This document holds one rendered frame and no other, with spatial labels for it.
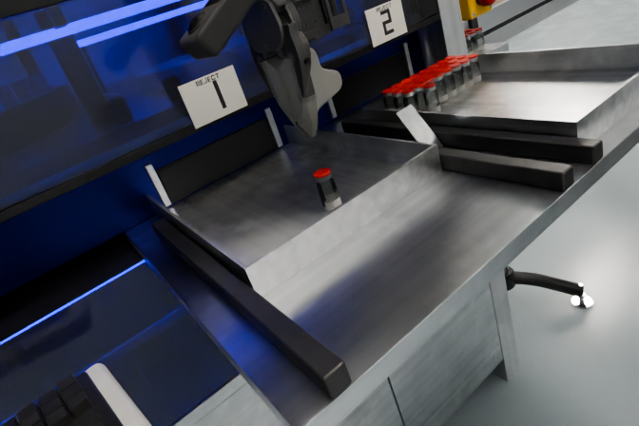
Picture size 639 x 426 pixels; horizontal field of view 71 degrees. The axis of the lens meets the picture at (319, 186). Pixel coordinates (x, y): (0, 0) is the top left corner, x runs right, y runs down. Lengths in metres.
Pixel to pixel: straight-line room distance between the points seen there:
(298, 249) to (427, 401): 0.80
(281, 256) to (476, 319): 0.84
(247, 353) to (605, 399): 1.15
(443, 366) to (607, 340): 0.56
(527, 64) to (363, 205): 0.47
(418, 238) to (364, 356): 0.14
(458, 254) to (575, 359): 1.12
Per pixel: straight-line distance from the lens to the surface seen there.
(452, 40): 0.95
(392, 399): 1.07
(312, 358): 0.32
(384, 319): 0.36
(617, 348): 1.54
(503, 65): 0.87
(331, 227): 0.44
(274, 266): 0.42
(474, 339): 1.23
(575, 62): 0.81
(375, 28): 0.81
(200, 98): 0.64
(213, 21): 0.42
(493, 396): 1.42
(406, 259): 0.41
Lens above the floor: 1.12
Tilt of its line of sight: 24 degrees down
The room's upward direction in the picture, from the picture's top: 19 degrees counter-clockwise
